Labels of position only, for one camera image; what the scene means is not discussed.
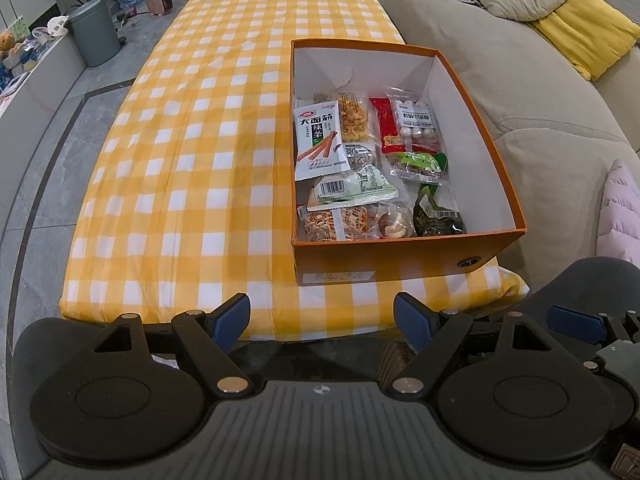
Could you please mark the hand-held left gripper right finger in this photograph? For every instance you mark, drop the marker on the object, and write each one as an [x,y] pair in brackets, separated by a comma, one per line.
[411,321]

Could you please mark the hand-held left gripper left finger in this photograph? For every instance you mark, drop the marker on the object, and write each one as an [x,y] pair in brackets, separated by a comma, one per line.
[231,320]

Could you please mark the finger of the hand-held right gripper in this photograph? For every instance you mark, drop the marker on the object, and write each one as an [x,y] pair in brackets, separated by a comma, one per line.
[575,322]

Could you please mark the orange cardboard box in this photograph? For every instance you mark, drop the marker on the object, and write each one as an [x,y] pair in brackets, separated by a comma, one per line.
[390,260]

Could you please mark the orange noodle snack packet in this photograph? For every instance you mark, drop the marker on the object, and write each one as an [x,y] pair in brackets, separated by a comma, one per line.
[330,222]

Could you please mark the red snack packet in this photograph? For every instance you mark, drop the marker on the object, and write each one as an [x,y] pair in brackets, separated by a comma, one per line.
[384,125]

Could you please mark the yellow puffed snack bag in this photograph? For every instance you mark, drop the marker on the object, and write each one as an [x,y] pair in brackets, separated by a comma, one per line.
[355,117]

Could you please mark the pink puffy jacket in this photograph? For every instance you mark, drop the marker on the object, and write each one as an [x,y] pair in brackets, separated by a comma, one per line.
[620,210]

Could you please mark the clear mixed nuts packet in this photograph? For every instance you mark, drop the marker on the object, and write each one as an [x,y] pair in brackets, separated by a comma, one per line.
[392,222]

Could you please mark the dark green snack packet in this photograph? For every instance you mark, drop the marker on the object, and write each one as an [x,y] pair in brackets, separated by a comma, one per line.
[435,215]

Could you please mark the light green snack packet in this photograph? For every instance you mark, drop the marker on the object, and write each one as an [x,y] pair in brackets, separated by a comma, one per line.
[355,187]

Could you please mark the green pea snack packet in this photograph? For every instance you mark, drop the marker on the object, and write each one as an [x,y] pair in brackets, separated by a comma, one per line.
[420,166]

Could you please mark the yellow checkered tablecloth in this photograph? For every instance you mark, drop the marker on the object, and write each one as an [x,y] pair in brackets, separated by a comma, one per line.
[200,160]

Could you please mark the sunflower seed packet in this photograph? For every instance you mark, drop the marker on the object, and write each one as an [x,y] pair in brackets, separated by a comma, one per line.
[357,157]

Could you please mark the white spicy strip packet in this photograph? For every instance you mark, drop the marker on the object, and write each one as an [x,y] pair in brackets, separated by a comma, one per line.
[317,140]

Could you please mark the white ball snack packet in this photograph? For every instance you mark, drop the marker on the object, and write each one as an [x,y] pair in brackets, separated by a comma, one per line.
[417,120]

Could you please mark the beige sofa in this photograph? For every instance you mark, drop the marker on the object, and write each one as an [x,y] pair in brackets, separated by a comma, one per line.
[525,85]

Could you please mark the small beige snack packet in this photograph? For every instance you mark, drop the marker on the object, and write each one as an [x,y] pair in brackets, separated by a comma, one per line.
[322,97]

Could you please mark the yellow pillow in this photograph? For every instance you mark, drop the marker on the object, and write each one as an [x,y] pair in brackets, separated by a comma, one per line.
[585,30]

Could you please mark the grey textured cushion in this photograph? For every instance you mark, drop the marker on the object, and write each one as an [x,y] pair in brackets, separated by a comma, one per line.
[625,5]

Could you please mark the low grey cabinet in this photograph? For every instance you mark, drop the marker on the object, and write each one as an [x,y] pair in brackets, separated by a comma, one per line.
[45,75]

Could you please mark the grey-green trash bin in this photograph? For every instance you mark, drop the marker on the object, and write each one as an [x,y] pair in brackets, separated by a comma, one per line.
[95,35]

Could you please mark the white cap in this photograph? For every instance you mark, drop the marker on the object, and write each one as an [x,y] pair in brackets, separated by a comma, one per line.
[58,27]

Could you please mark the brown stuffed toy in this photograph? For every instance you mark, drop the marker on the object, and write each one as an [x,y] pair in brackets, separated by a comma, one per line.
[10,42]

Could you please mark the green and white card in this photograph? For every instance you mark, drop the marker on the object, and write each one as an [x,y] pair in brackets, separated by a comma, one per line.
[18,29]

